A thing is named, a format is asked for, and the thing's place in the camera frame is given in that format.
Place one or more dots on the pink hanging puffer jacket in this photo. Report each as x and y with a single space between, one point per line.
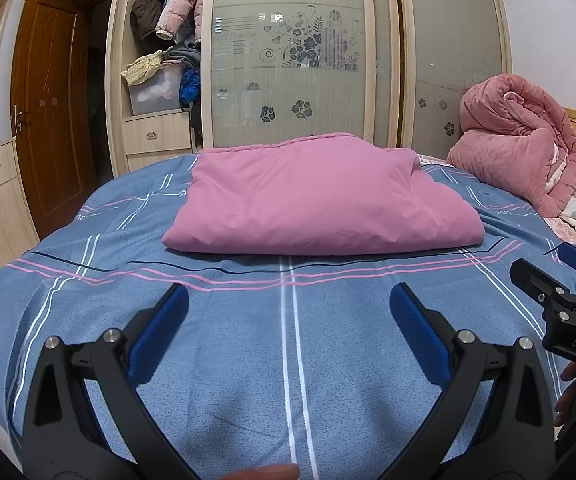
183 0

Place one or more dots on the brown hanging jacket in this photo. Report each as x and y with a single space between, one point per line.
145 10

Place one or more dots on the beige crumpled cloth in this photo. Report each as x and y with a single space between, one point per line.
143 67

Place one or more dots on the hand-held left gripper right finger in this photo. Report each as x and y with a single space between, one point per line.
420 337

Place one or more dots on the beige wardrobe drawer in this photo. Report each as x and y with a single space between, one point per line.
155 132

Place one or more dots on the clear plastic storage box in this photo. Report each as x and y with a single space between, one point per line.
155 92

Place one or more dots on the blue garment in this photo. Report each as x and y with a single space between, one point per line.
190 87

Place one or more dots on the black cloth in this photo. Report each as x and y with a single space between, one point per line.
195 127

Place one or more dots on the beige wardrobe with frosted doors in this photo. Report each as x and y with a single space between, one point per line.
442 35

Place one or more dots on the grey garment pile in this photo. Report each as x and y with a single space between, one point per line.
180 55

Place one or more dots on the rolled pink quilt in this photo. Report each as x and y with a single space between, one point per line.
507 150

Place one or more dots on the person's left hand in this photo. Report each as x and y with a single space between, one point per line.
273 472

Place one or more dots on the brown wooden door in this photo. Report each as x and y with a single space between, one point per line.
48 110

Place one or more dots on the person's right hand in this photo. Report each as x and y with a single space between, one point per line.
570 390

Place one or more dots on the pink and white hooded jacket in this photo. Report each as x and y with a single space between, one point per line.
318 200

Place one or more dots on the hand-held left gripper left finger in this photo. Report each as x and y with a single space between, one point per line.
160 340

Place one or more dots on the blue plaid blanket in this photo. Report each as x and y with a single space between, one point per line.
268 360

